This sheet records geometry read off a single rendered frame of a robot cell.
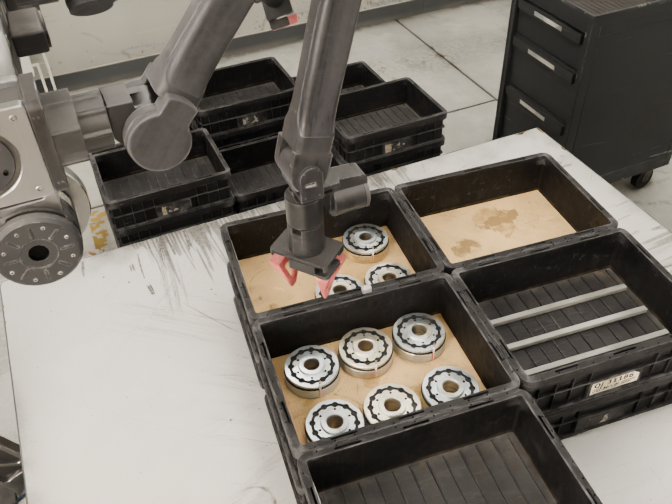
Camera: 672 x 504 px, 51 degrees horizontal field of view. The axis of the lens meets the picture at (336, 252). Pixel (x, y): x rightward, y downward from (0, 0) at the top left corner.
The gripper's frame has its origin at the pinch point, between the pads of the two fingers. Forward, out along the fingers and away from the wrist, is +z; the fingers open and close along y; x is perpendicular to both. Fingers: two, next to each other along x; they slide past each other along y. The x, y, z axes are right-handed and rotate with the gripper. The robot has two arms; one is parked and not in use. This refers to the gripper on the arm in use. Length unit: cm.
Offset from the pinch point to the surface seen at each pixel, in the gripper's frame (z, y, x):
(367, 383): 23.2, -9.8, -2.2
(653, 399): 33, -59, -30
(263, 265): 23.7, 24.9, -21.4
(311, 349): 20.5, 2.3, -2.8
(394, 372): 23.2, -13.3, -6.8
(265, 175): 70, 80, -103
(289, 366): 20.5, 3.9, 2.6
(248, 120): 57, 93, -115
